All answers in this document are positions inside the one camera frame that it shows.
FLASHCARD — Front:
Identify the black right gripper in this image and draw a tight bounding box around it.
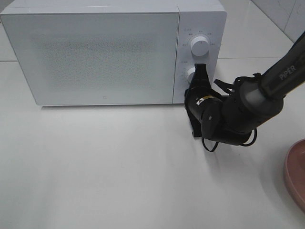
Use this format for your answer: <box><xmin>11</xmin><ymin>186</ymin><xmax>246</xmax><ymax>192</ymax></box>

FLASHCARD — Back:
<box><xmin>184</xmin><ymin>64</ymin><xmax>225</xmax><ymax>138</ymax></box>

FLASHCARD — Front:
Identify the pink round plate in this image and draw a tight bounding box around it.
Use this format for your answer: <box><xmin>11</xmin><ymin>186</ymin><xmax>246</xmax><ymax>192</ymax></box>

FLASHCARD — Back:
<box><xmin>283</xmin><ymin>139</ymin><xmax>305</xmax><ymax>213</ymax></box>

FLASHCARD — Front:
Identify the white microwave door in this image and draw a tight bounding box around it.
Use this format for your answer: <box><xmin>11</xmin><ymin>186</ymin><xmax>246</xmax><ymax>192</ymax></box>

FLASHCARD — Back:
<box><xmin>1</xmin><ymin>13</ymin><xmax>179</xmax><ymax>106</ymax></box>

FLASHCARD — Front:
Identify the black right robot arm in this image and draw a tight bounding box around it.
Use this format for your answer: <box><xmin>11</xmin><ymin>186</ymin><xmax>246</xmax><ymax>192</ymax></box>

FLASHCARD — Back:
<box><xmin>184</xmin><ymin>34</ymin><xmax>305</xmax><ymax>152</ymax></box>

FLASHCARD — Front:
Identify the lower white timer knob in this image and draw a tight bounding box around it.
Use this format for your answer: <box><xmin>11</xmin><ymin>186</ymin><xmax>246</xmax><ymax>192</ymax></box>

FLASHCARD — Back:
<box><xmin>186</xmin><ymin>67</ymin><xmax>195</xmax><ymax>83</ymax></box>

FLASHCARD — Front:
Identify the upper white power knob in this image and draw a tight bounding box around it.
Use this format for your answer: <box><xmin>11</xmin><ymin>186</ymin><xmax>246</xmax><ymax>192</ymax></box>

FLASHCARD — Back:
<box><xmin>190</xmin><ymin>34</ymin><xmax>210</xmax><ymax>57</ymax></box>

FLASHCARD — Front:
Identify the white microwave oven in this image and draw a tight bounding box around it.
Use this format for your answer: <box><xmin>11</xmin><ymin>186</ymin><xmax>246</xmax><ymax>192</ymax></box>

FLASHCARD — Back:
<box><xmin>0</xmin><ymin>0</ymin><xmax>227</xmax><ymax>104</ymax></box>

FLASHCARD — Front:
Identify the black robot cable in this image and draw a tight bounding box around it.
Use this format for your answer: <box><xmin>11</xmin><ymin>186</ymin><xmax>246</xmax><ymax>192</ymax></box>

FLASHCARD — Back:
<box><xmin>201</xmin><ymin>73</ymin><xmax>262</xmax><ymax>153</ymax></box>

